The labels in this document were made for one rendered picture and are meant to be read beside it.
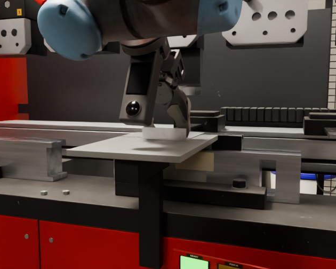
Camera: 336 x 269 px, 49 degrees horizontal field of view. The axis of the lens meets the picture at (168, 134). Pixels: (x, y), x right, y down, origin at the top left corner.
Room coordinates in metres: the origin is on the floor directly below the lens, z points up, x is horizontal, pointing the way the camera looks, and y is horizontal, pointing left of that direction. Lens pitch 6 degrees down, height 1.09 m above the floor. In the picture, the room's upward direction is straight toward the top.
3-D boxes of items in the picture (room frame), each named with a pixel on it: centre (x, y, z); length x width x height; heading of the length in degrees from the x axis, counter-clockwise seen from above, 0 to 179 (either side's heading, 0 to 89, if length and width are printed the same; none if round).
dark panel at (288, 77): (1.34, 0.04, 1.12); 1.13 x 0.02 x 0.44; 71
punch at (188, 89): (0.78, -0.02, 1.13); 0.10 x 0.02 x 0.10; 71
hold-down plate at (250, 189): (0.72, -0.04, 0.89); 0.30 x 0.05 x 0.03; 71
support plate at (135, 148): (0.64, 0.03, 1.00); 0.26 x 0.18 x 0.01; 161
